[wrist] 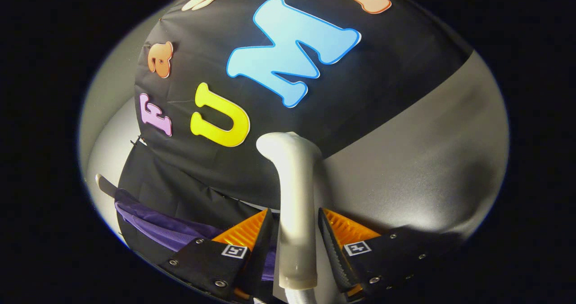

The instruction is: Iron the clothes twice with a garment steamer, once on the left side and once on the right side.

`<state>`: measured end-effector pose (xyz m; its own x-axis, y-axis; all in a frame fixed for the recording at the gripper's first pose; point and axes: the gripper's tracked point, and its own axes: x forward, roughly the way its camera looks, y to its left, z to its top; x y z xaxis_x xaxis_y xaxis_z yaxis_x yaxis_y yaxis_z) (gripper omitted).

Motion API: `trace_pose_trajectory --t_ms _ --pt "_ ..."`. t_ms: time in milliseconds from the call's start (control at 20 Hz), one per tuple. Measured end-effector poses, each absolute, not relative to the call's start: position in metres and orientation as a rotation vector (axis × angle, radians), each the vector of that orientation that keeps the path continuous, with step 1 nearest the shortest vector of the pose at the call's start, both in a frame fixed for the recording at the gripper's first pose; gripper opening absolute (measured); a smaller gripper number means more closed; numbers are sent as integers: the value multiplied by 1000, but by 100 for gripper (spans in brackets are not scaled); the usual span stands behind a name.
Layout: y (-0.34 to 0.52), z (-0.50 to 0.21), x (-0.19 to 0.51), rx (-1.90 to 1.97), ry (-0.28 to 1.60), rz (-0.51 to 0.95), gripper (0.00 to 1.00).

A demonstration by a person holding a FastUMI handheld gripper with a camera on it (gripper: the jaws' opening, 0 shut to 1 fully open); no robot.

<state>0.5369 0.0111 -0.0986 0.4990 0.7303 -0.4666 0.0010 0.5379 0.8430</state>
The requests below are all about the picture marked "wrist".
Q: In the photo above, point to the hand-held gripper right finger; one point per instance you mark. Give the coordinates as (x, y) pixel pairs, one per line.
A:
(333, 254)

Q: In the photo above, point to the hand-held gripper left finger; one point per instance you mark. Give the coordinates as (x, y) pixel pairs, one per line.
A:
(261, 259)

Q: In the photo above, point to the white garment steamer nozzle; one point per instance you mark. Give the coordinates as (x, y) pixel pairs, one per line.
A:
(294, 196)

